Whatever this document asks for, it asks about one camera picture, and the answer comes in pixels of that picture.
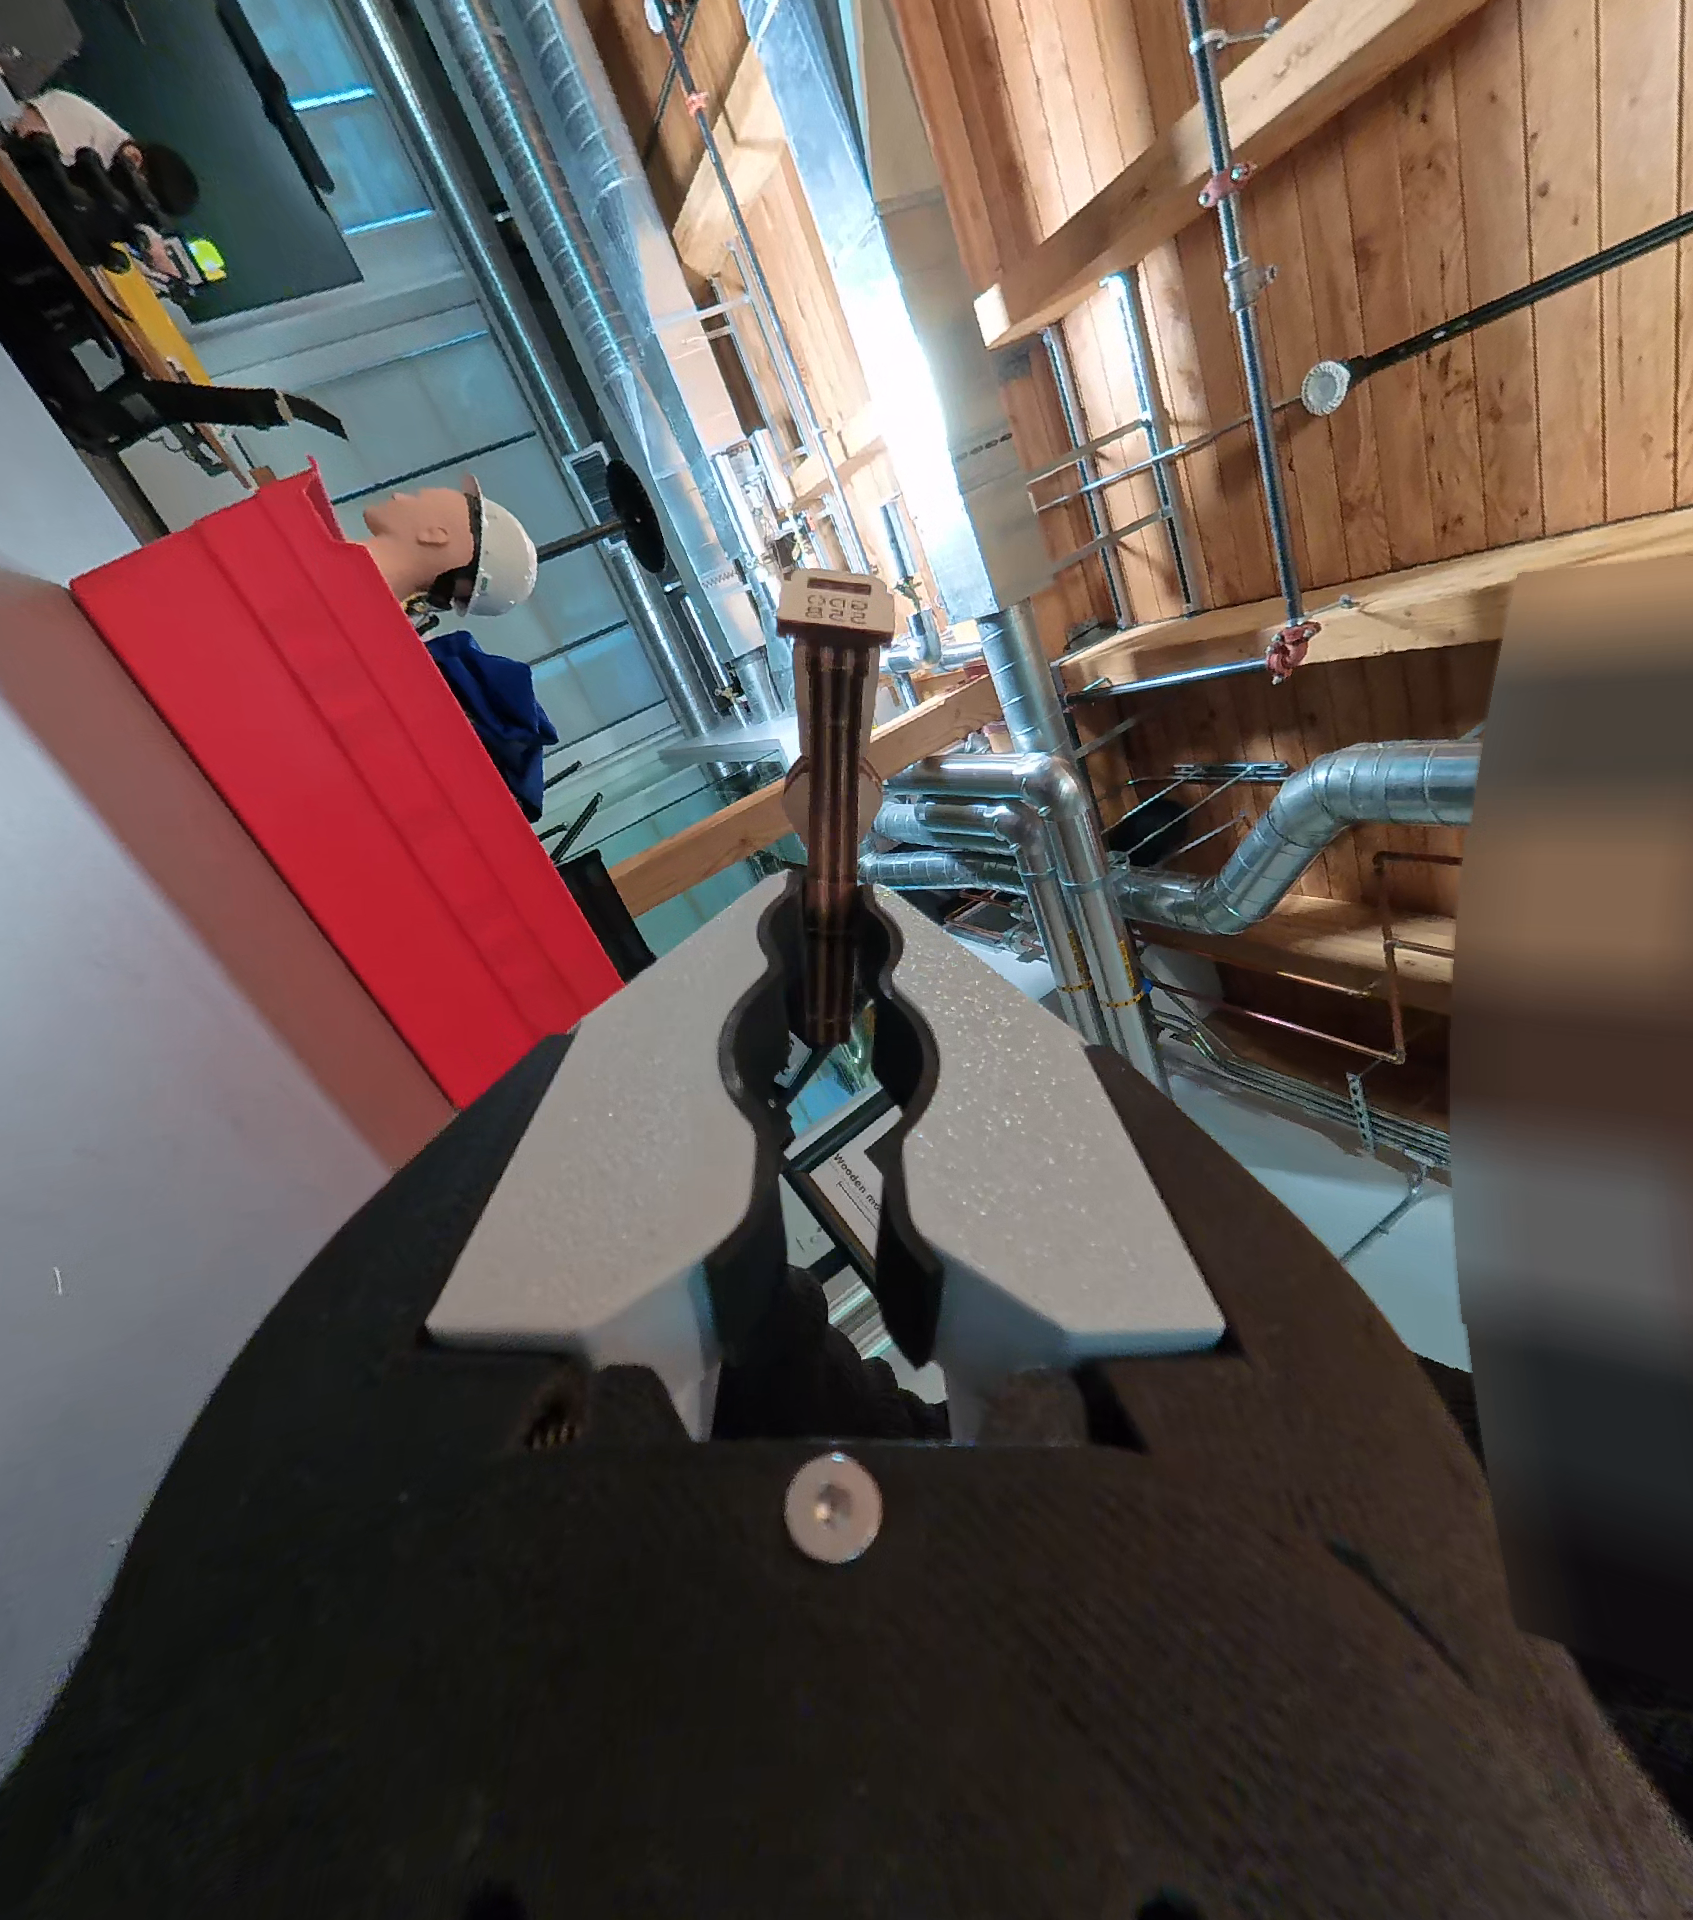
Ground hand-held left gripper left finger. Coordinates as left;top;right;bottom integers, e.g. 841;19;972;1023
425;873;808;1440

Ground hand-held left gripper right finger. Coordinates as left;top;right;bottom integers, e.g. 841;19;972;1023
866;883;1231;1440

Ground wooden model assembly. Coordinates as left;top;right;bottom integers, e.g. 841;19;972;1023
782;572;895;1048

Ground grey desk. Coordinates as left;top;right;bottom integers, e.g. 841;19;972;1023
0;182;464;1920

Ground silver pipe bundle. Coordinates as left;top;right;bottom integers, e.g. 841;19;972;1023
861;754;1181;1091

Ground blue jacket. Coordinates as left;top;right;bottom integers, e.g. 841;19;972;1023
425;626;564;822

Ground red plastic bin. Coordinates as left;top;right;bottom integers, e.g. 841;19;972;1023
65;453;623;1112

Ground white hard hat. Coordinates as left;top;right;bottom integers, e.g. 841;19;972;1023
450;474;547;626

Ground black round-base stand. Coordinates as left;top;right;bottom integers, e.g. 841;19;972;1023
534;453;669;582

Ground mannequin head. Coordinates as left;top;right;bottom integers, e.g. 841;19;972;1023
362;481;486;616

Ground black knit sweater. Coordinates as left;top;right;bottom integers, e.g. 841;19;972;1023
716;1271;1693;1920

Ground grey sprinkler pipe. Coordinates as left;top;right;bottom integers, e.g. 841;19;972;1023
1178;0;1326;685

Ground wooden post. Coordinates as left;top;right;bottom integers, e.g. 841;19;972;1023
612;665;1008;922

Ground large silver duct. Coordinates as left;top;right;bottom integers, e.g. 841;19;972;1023
1114;748;1484;937

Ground wire cable tray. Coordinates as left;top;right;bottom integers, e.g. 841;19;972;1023
1019;265;1207;602

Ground spiral ventilation duct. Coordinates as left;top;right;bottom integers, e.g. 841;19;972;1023
403;0;741;712

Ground black cable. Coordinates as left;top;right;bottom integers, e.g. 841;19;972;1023
1348;152;1693;390

